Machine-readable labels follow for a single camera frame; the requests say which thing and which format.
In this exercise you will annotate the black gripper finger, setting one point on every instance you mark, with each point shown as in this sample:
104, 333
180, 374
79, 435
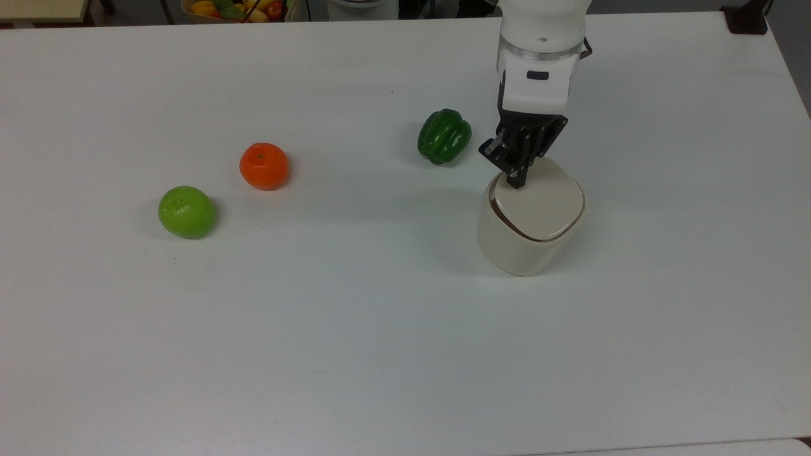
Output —
521, 172
493, 153

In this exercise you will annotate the green bell pepper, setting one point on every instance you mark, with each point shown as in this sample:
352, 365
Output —
444, 136

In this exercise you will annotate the white round base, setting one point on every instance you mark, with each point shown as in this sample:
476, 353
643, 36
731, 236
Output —
362, 7

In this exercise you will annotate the orange tangerine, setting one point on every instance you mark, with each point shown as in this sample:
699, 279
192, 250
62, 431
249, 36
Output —
263, 166

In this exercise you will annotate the beige garbage bin body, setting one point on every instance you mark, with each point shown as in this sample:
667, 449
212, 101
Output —
513, 250

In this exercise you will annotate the dark corner clamp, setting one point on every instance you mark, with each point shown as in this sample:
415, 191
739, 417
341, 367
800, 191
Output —
746, 19

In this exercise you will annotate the light green apple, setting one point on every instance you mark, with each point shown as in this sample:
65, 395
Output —
187, 212

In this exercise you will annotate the light wooden table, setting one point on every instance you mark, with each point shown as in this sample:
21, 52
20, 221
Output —
41, 9

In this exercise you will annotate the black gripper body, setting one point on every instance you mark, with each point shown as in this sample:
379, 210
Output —
535, 132

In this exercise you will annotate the basket of toy fruit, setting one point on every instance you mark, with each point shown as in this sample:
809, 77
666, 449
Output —
237, 9

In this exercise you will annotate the beige garbage bin lid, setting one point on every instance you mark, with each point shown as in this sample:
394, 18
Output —
545, 206

